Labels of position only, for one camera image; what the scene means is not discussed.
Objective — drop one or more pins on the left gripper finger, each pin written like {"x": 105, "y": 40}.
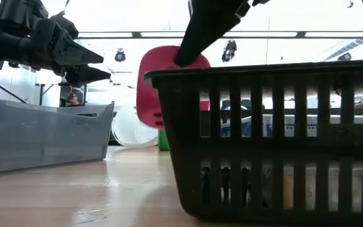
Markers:
{"x": 84, "y": 75}
{"x": 74, "y": 53}

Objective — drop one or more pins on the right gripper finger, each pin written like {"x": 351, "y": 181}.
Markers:
{"x": 206, "y": 28}

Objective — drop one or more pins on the pink foam die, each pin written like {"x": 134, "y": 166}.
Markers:
{"x": 159, "y": 82}

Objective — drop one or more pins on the grey translucent bin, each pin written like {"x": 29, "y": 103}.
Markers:
{"x": 43, "y": 135}

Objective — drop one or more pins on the green foam die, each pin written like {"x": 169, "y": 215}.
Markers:
{"x": 163, "y": 142}

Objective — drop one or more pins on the person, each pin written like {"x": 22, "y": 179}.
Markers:
{"x": 73, "y": 101}

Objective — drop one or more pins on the black ceiling spotlight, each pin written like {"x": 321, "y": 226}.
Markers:
{"x": 229, "y": 50}
{"x": 120, "y": 56}
{"x": 345, "y": 57}

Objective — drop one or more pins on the ceiling light bar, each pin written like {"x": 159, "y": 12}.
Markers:
{"x": 136, "y": 34}

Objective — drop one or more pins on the black slotted basket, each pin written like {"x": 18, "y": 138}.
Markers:
{"x": 181, "y": 110}

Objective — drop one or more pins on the white blue small box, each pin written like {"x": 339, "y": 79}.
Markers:
{"x": 246, "y": 129}

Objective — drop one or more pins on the white background counter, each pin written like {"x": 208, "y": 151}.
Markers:
{"x": 311, "y": 126}

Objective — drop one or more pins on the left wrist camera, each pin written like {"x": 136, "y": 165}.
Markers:
{"x": 65, "y": 26}

